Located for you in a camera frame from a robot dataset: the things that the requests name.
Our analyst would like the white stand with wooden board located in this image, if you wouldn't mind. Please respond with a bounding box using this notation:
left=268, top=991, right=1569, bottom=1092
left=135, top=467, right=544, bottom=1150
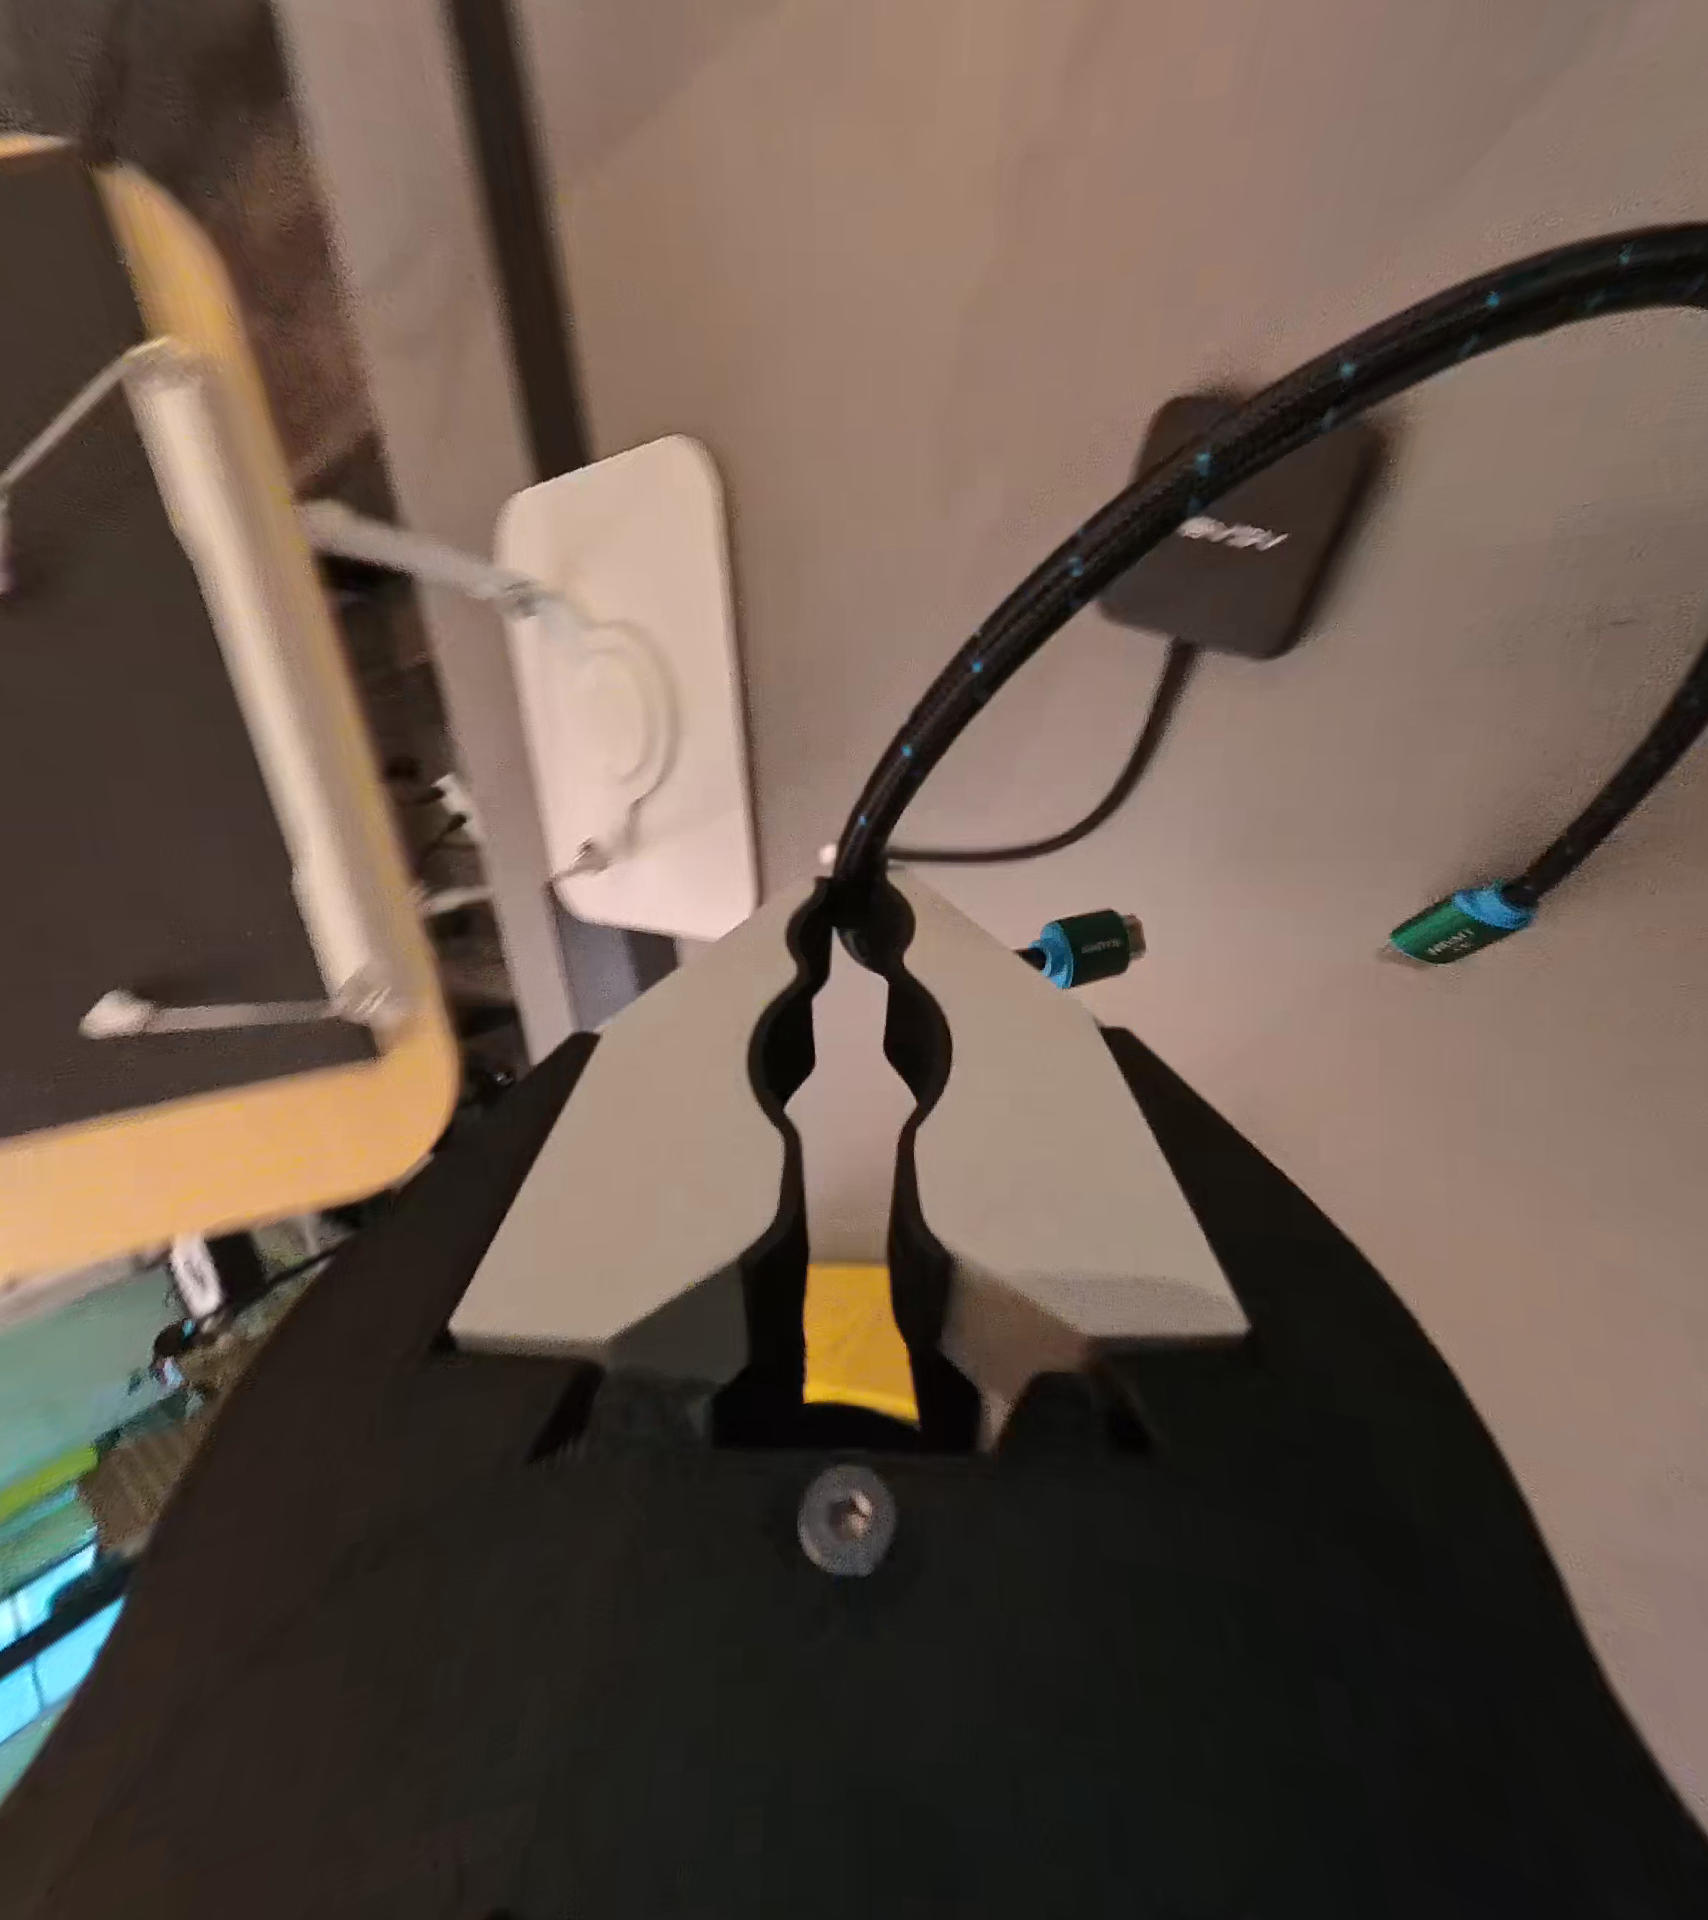
left=0, top=135, right=764, bottom=1298

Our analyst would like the black square hub adapter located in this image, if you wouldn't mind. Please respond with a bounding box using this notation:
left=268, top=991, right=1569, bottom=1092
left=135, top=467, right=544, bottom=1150
left=1094, top=392, right=1389, bottom=662

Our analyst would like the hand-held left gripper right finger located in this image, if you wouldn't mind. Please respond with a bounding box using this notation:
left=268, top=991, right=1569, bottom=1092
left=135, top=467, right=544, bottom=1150
left=839, top=867, right=1254, bottom=1445

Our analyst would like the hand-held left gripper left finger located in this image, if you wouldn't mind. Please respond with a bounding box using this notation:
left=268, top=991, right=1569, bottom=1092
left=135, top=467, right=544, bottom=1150
left=449, top=876, right=835, bottom=1407

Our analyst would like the black braided hdmi cable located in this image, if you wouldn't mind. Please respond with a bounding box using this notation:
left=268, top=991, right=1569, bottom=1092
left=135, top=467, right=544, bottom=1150
left=832, top=221, right=1708, bottom=994

